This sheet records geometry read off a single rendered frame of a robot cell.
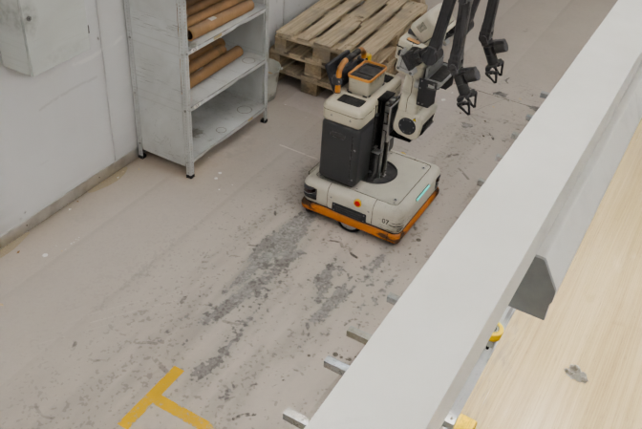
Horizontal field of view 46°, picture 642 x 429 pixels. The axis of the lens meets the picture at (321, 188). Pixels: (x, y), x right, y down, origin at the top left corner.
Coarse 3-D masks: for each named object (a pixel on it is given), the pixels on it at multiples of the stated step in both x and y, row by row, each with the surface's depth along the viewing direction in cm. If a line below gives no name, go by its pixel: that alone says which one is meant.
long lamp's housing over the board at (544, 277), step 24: (624, 96) 110; (624, 120) 106; (600, 144) 99; (624, 144) 105; (600, 168) 96; (576, 192) 89; (600, 192) 95; (576, 216) 88; (552, 240) 82; (576, 240) 87; (552, 264) 81; (528, 288) 82; (552, 288) 80; (528, 312) 84
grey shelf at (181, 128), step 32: (160, 0) 432; (256, 0) 509; (128, 32) 458; (160, 32) 444; (224, 32) 471; (256, 32) 523; (160, 64) 457; (256, 64) 519; (160, 96) 471; (192, 96) 479; (224, 96) 558; (256, 96) 551; (160, 128) 486; (192, 128) 520; (224, 128) 522; (192, 160) 489
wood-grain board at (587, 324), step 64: (640, 128) 401; (640, 192) 352; (576, 256) 312; (640, 256) 314; (512, 320) 280; (576, 320) 282; (640, 320) 284; (512, 384) 256; (576, 384) 257; (640, 384) 259
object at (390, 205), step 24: (408, 168) 469; (432, 168) 470; (312, 192) 460; (336, 192) 448; (360, 192) 446; (384, 192) 447; (408, 192) 449; (432, 192) 473; (336, 216) 456; (360, 216) 446; (384, 216) 437; (408, 216) 444
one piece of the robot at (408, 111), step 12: (408, 36) 397; (444, 36) 408; (396, 48) 400; (408, 48) 395; (396, 60) 412; (420, 72) 405; (408, 84) 415; (408, 96) 415; (408, 108) 417; (420, 108) 420; (432, 108) 426; (396, 120) 425; (408, 120) 420; (420, 120) 417; (396, 132) 429; (408, 132) 424
